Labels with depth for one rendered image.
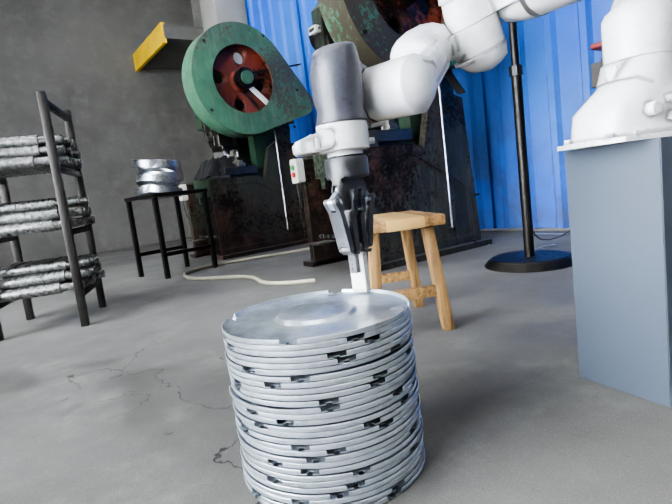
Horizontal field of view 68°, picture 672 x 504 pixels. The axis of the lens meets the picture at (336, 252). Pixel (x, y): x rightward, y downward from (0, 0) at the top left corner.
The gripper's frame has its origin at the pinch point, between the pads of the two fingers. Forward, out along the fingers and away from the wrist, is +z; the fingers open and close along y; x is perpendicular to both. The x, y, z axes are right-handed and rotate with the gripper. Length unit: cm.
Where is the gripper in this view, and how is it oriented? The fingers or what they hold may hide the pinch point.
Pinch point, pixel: (359, 271)
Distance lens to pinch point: 88.0
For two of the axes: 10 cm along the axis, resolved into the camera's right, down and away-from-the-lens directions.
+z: 1.3, 9.8, 1.3
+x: -8.0, 0.3, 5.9
